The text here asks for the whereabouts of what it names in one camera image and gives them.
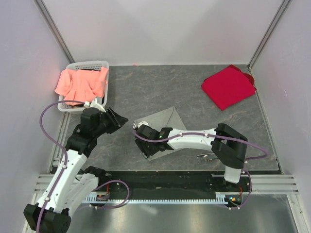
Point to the red folded napkin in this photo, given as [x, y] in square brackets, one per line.
[228, 87]

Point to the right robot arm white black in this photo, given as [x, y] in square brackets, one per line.
[226, 143]

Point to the aluminium frame post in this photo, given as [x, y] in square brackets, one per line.
[54, 29]
[268, 33]

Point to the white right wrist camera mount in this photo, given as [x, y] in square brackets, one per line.
[136, 125]

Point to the white plastic basket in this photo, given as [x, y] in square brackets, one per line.
[89, 66]

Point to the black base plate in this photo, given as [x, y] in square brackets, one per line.
[199, 181]

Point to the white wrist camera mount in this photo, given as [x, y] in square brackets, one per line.
[94, 104]
[136, 125]

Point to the salmon pink cloth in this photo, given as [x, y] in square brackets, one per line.
[82, 85]

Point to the right aluminium frame post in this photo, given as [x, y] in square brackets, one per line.
[268, 33]

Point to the left aluminium frame post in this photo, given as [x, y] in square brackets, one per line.
[54, 29]

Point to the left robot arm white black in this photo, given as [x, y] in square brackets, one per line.
[52, 213]

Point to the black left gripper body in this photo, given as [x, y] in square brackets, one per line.
[102, 128]

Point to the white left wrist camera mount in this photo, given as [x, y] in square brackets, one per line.
[94, 104]

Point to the white slotted cable duct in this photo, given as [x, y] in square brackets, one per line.
[94, 198]

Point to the grey cloth napkin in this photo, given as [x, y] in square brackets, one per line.
[168, 118]

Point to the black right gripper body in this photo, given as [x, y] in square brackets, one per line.
[146, 149]

